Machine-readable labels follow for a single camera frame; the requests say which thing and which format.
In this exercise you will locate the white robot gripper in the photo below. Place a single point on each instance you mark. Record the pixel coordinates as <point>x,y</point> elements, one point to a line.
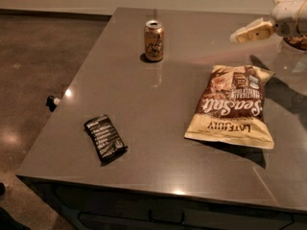
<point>287,16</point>

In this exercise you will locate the orange soda can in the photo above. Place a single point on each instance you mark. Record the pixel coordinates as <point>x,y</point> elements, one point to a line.
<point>154,40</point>

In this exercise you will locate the black rxbar chocolate bar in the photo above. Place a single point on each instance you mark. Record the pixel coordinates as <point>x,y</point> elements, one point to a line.
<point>105,137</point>

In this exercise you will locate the sea salt chip bag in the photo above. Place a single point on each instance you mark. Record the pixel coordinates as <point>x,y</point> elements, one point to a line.
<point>230,109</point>

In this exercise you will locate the small black floor object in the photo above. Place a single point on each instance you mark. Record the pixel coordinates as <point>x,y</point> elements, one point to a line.
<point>52,102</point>

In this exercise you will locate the dark cabinet drawer front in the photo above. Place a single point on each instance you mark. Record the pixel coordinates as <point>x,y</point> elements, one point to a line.
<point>98,209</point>

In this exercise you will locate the black drawer handle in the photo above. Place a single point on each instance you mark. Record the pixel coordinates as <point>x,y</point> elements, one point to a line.
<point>166,216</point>

